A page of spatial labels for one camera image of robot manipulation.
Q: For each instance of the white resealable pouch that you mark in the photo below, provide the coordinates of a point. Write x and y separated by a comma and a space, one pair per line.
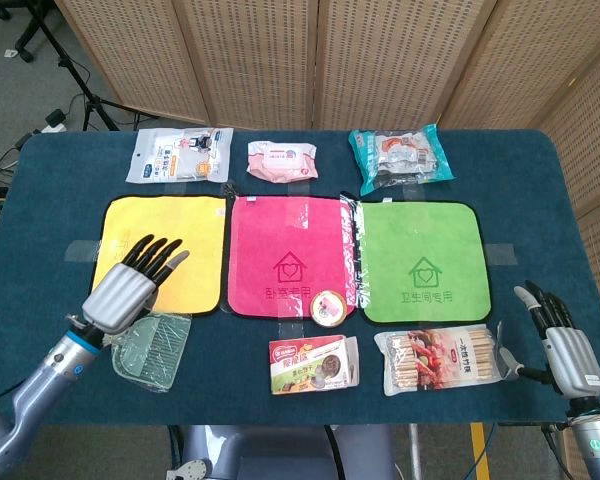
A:
180, 155

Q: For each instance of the red green biscuit box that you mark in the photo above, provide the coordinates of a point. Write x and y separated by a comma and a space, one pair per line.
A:
305, 365

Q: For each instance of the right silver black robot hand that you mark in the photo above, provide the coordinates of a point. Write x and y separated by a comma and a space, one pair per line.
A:
572, 360

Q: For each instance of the black office chair base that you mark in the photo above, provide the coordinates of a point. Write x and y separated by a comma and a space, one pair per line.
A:
22, 42

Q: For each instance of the teal snack bag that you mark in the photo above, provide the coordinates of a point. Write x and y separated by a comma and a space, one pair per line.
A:
400, 157

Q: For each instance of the bamboo skewer packet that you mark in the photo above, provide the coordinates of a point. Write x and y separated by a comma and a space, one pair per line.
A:
430, 360

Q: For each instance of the green plastic dustpan in wrap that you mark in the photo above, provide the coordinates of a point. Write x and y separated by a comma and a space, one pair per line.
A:
155, 355

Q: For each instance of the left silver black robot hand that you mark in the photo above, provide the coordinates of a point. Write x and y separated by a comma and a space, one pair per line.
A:
120, 297

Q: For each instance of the white power adapter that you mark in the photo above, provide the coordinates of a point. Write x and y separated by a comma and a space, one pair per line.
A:
55, 118

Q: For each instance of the pink wet wipes pack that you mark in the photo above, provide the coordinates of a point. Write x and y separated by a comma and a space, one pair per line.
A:
280, 161

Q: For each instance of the yellow cloth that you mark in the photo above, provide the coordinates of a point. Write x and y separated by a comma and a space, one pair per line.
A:
200, 215

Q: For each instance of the green cloth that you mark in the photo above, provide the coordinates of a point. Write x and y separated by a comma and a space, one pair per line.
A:
430, 235

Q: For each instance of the dark blue table cover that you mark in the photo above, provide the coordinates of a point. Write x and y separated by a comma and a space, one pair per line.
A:
55, 165

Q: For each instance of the pink cloth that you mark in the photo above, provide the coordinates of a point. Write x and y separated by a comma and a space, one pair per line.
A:
260, 240

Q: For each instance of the small round metal tin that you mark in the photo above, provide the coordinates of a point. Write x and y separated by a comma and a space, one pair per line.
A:
327, 307

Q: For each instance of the crinkled clear tape strip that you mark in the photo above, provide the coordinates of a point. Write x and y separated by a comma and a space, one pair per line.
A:
352, 250

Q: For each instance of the grey robot torso base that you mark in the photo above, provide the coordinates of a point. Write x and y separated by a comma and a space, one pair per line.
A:
260, 455

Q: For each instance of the black tripod stand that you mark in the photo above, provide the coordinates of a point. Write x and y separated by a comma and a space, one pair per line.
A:
72, 75

